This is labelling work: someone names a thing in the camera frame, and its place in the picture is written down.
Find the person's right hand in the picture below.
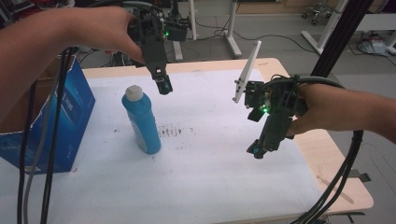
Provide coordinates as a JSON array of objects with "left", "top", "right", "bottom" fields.
[{"left": 285, "top": 83, "right": 336, "bottom": 137}]

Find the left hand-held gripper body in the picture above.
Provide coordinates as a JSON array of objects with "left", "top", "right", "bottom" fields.
[{"left": 126, "top": 7, "right": 192, "bottom": 80}]

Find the person's left hand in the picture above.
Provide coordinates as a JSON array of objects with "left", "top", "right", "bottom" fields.
[{"left": 71, "top": 6, "right": 146, "bottom": 65}]

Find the blue bottle with white cap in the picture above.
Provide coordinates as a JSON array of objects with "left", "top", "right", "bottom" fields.
[{"left": 120, "top": 84, "right": 163, "bottom": 156}]

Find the grey cable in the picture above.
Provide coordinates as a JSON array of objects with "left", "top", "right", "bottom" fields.
[
  {"left": 265, "top": 75, "right": 346, "bottom": 91},
  {"left": 21, "top": 71, "right": 62, "bottom": 224}
]

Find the thin black cable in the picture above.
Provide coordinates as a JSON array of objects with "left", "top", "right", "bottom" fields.
[{"left": 16, "top": 78, "right": 36, "bottom": 224}]

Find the white desk leg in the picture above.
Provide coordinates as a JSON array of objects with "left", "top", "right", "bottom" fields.
[
  {"left": 223, "top": 0, "right": 244, "bottom": 59},
  {"left": 172, "top": 0, "right": 199, "bottom": 62}
]

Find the thick black cable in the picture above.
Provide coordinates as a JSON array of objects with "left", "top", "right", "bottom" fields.
[{"left": 39, "top": 47, "right": 73, "bottom": 224}]

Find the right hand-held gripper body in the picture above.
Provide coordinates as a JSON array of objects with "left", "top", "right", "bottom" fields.
[{"left": 232, "top": 40, "right": 309, "bottom": 153}]

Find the office chair base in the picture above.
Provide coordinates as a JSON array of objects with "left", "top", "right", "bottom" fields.
[{"left": 300, "top": 2, "right": 332, "bottom": 26}]

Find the black cable bundle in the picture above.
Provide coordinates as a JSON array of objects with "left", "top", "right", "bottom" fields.
[{"left": 290, "top": 130, "right": 365, "bottom": 224}]

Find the black metal stand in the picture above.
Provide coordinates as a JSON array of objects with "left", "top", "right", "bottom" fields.
[{"left": 310, "top": 0, "right": 375, "bottom": 78}]

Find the white desk frame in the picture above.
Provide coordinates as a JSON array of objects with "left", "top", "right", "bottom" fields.
[{"left": 300, "top": 0, "right": 350, "bottom": 56}]

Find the black floor cable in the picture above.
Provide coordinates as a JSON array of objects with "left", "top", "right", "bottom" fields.
[{"left": 195, "top": 18, "right": 316, "bottom": 54}]

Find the grey plastic bag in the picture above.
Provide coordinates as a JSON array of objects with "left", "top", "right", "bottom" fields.
[{"left": 357, "top": 36, "right": 390, "bottom": 57}]

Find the blue cardboard box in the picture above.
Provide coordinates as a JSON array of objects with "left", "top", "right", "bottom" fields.
[{"left": 0, "top": 55, "right": 96, "bottom": 175}]

